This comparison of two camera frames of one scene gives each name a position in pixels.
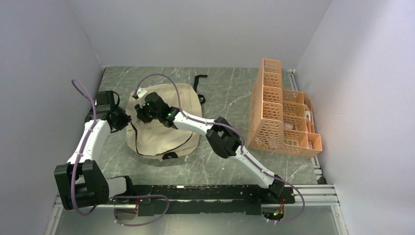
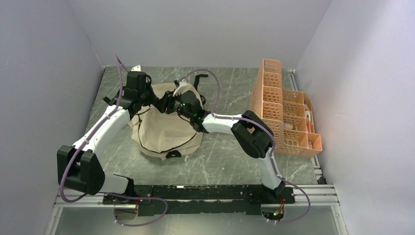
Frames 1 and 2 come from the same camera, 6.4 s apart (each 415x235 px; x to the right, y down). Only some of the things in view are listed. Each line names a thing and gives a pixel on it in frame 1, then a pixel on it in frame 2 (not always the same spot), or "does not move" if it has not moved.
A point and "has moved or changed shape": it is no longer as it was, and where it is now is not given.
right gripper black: x=140 y=113 to x=169 y=99
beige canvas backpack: x=147 y=139 has moved or changed shape
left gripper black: x=125 y=119 to x=153 y=98
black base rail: x=208 y=199 does not move
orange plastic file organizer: x=281 y=120 does not move
